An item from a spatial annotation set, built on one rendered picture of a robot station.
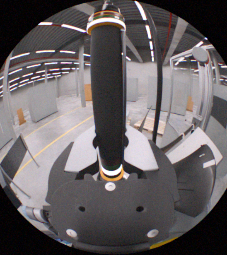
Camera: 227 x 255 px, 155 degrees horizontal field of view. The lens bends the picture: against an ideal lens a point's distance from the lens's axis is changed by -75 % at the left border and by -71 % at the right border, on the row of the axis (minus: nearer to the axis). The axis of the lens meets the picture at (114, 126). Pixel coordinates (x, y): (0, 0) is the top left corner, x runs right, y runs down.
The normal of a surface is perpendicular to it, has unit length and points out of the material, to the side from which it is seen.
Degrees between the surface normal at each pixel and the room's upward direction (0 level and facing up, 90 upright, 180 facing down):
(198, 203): 34
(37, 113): 90
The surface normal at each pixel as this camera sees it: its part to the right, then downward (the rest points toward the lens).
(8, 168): 1.00, 0.02
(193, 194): -0.43, -0.90
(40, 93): 0.92, 0.17
